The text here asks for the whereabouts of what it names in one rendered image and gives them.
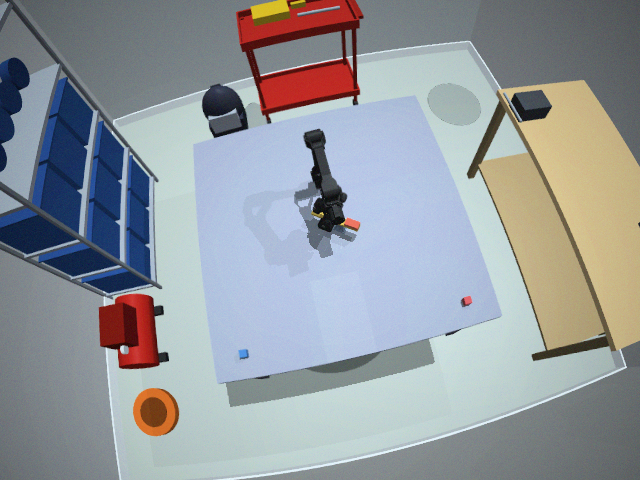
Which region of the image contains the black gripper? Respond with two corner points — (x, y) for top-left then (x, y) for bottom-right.
(318, 192), (348, 232)

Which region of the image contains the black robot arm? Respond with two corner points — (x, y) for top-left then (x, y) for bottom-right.
(303, 129), (345, 225)

